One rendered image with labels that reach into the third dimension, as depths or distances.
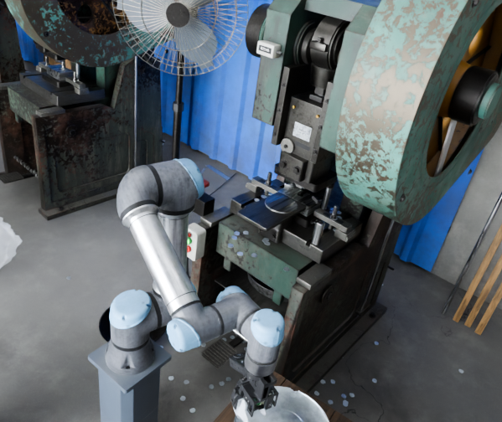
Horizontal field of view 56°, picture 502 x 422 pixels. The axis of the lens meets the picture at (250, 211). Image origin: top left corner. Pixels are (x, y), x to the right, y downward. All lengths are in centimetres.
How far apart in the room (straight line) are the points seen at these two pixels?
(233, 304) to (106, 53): 181
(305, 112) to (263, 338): 86
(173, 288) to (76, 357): 117
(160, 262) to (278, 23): 89
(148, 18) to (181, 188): 113
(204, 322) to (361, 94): 64
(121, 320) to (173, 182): 43
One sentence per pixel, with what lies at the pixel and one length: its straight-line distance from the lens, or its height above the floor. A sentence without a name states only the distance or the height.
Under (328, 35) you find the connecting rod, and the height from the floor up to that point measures 139.
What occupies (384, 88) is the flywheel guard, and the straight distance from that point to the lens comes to 113.
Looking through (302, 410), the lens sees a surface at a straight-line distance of 159.
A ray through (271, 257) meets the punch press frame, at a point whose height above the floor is 63.
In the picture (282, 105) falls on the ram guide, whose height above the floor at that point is 114.
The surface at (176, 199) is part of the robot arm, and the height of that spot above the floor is 102.
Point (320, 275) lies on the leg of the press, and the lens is 168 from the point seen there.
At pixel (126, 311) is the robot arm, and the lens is 141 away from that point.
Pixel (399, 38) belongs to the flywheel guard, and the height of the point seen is 149.
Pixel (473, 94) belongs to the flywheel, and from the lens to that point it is 141.
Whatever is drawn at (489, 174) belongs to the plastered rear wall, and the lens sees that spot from 276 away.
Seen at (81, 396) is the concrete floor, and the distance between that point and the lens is 208.
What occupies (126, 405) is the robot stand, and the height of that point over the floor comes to 33.
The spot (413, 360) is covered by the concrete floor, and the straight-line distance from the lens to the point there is 247.
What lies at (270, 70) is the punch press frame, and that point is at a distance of 165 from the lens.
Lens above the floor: 166
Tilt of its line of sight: 31 degrees down
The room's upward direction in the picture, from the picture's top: 9 degrees clockwise
